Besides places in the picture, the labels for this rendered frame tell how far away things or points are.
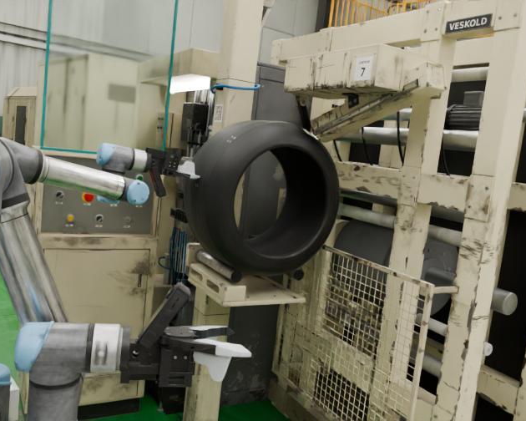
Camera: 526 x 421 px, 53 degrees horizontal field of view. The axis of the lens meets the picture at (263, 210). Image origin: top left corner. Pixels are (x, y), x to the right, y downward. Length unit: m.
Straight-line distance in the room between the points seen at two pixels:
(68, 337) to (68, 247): 1.64
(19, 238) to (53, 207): 1.54
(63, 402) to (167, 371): 0.16
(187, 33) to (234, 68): 10.23
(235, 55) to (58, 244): 1.12
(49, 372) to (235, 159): 1.15
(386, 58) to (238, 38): 0.68
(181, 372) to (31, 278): 0.30
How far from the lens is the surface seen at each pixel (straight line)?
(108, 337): 0.87
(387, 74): 1.95
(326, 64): 2.15
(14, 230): 0.97
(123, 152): 1.80
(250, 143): 1.88
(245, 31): 2.34
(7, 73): 11.01
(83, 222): 2.54
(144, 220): 2.60
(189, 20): 12.58
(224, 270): 2.02
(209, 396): 2.57
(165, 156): 1.86
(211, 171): 1.87
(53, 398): 0.90
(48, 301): 0.99
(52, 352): 0.87
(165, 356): 0.87
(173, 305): 0.87
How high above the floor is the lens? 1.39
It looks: 7 degrees down
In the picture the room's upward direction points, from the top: 7 degrees clockwise
